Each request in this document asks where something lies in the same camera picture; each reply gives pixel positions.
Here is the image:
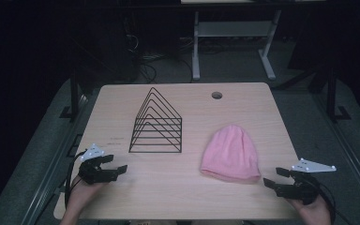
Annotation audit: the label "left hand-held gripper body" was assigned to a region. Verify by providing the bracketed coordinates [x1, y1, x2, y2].
[78, 143, 120, 186]

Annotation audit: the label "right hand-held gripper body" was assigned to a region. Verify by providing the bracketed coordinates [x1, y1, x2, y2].
[276, 157, 338, 206]

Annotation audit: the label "pink knit beanie hat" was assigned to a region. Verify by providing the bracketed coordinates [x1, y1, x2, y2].
[199, 124, 262, 184]

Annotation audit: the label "person's left hand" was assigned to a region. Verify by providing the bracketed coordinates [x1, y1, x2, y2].
[65, 178, 106, 219]

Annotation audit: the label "person's right hand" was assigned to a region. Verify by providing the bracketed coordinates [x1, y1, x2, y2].
[288, 193, 333, 225]

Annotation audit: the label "black metal stand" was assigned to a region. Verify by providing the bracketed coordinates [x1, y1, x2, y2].
[59, 62, 83, 121]
[324, 59, 353, 124]

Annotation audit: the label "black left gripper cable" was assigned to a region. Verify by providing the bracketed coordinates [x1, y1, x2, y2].
[63, 149, 89, 210]

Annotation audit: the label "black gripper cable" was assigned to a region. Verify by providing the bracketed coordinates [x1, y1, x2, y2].
[63, 149, 89, 210]
[306, 173, 354, 225]

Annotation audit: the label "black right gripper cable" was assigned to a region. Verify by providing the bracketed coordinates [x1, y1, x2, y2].
[306, 173, 354, 225]

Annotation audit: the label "grey metal floor rail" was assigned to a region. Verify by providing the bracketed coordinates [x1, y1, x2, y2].
[313, 92, 360, 209]
[20, 93, 90, 225]

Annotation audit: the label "black wire file rack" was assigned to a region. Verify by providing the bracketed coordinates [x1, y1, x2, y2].
[127, 86, 183, 155]

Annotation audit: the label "black floor cables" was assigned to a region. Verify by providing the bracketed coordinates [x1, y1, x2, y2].
[125, 32, 195, 84]

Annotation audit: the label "white metal table frame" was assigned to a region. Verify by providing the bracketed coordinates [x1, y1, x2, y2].
[190, 9, 283, 83]

